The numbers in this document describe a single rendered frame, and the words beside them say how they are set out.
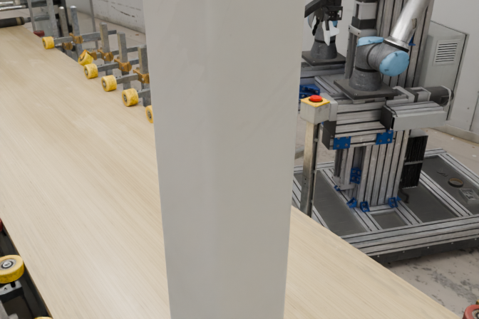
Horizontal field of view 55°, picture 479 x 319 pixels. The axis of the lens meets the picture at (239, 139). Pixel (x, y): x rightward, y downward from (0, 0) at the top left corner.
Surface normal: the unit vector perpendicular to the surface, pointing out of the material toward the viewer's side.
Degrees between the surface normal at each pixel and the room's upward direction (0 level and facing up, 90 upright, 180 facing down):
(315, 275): 0
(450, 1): 90
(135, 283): 0
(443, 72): 90
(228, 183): 90
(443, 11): 90
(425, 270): 0
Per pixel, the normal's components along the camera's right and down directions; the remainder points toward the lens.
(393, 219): 0.00, -0.89
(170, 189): -0.79, 0.28
